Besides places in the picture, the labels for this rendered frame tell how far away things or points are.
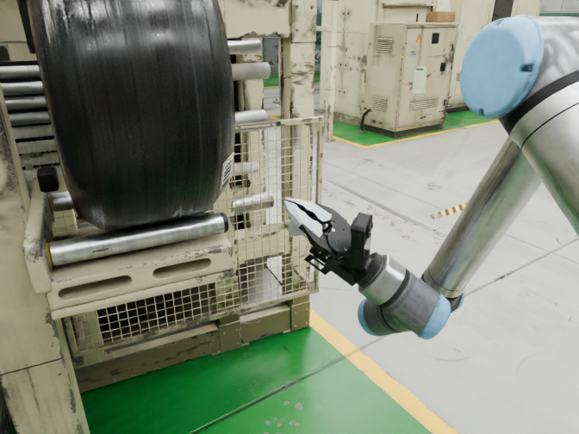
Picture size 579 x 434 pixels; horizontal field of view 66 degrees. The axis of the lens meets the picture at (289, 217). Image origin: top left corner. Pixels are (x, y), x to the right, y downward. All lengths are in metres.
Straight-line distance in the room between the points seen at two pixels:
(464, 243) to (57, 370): 0.90
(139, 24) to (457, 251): 0.68
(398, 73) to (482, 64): 4.73
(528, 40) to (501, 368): 1.66
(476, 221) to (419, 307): 0.19
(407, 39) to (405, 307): 4.64
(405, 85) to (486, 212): 4.61
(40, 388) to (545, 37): 1.13
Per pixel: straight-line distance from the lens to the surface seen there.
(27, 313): 1.07
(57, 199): 1.18
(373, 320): 0.97
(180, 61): 0.74
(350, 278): 0.88
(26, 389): 1.19
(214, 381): 1.89
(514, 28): 0.60
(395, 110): 5.41
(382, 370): 1.94
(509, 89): 0.59
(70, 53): 0.73
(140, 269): 0.92
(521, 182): 0.82
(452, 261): 0.94
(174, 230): 0.93
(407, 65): 5.39
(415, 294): 0.86
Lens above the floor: 1.30
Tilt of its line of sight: 24 degrees down
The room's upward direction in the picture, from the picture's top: straight up
